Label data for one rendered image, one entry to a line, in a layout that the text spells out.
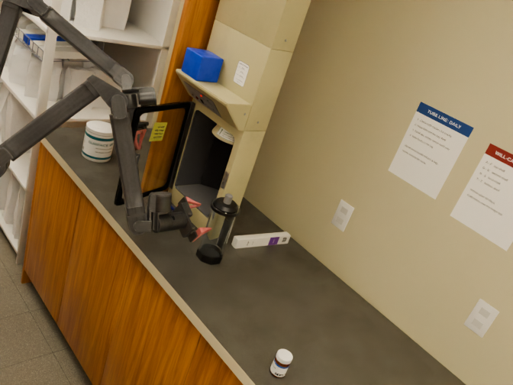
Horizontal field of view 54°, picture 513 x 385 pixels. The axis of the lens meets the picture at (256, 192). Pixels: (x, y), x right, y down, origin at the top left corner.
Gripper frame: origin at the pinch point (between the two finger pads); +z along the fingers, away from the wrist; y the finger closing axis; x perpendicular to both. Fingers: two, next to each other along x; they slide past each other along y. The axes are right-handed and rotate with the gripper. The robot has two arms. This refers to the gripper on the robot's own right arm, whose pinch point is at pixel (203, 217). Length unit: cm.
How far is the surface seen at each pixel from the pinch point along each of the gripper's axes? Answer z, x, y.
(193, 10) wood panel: 9, -30, 69
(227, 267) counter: 12.7, 13.9, -15.2
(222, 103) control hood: 4.8, -26.7, 28.2
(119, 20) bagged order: 38, 43, 145
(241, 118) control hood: 13.0, -24.1, 24.0
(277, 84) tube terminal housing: 25, -36, 30
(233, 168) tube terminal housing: 16.8, -6.5, 15.0
